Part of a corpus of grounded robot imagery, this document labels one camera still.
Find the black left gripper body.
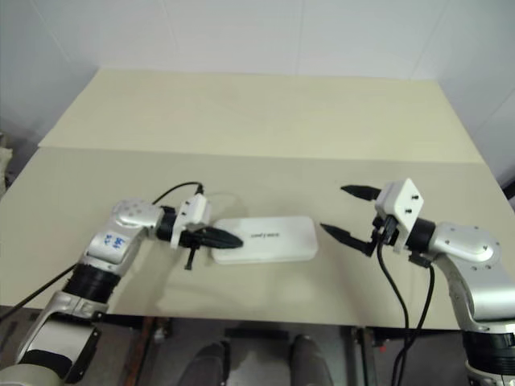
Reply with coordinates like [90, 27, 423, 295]
[179, 224, 210, 272]

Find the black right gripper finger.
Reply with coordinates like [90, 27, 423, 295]
[340, 184, 381, 203]
[319, 223, 377, 257]

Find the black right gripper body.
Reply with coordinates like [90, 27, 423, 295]
[370, 214, 402, 248]

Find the white rectangular case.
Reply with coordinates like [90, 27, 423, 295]
[208, 216, 319, 265]

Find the rusty metal table leg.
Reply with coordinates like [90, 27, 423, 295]
[136, 317, 172, 386]

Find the dark metal table leg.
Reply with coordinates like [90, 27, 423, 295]
[341, 325, 385, 386]

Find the dark rounded shape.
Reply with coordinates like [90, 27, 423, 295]
[290, 334, 323, 386]
[188, 341, 231, 386]

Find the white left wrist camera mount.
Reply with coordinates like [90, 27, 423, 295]
[171, 194, 212, 248]

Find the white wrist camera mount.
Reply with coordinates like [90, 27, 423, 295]
[374, 178, 426, 255]
[171, 194, 212, 248]

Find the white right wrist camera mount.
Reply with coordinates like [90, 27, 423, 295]
[374, 178, 426, 255]

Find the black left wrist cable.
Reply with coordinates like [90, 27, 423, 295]
[151, 182, 206, 205]

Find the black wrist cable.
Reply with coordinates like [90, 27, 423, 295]
[151, 182, 206, 205]
[376, 240, 410, 335]

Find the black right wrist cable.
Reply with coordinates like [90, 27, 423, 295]
[376, 240, 410, 335]

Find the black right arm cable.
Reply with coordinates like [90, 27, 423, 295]
[393, 261, 436, 386]

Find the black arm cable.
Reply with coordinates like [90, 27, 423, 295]
[393, 261, 436, 386]
[0, 267, 80, 322]

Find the black bracket under table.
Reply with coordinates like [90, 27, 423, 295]
[224, 327, 290, 343]

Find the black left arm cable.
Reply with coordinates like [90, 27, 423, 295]
[0, 267, 80, 322]

